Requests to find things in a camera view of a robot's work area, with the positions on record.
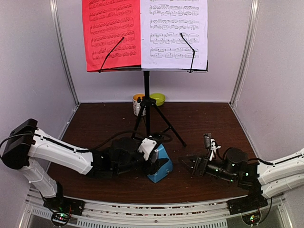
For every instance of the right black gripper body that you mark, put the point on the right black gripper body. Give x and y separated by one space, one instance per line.
204 162

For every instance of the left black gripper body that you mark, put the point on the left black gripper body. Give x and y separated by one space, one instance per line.
145 169

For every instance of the blue metronome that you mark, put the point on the blue metronome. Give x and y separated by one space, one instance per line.
160 152

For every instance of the black music stand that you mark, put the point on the black music stand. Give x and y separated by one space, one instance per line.
148 102

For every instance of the white sheet music paper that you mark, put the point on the white sheet music paper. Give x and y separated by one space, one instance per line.
174 34

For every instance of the red sheet music paper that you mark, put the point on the red sheet music paper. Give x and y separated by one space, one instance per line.
112 33

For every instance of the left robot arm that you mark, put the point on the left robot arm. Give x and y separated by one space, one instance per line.
27 142

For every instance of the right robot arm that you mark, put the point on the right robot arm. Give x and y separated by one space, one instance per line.
259 177

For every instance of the white floral mug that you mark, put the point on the white floral mug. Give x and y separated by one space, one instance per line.
137 99

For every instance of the green bowl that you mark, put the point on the green bowl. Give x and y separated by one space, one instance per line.
159 97

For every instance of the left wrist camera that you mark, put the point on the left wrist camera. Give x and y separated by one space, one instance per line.
146 147

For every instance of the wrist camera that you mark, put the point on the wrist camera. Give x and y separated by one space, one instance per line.
146 147
212 147

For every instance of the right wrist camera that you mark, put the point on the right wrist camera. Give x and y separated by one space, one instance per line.
212 147

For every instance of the front aluminium rail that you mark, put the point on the front aluminium rail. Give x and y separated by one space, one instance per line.
208 214

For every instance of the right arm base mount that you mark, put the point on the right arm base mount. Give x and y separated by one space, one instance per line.
250 209

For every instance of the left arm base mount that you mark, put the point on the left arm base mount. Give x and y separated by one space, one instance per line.
62 210

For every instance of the right aluminium frame post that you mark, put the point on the right aluminium frame post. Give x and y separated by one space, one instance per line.
249 42

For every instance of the aluminium frame post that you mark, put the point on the aluminium frame post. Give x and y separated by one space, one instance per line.
249 42
56 20

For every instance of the left aluminium frame post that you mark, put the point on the left aluminium frame post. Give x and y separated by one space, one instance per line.
56 20

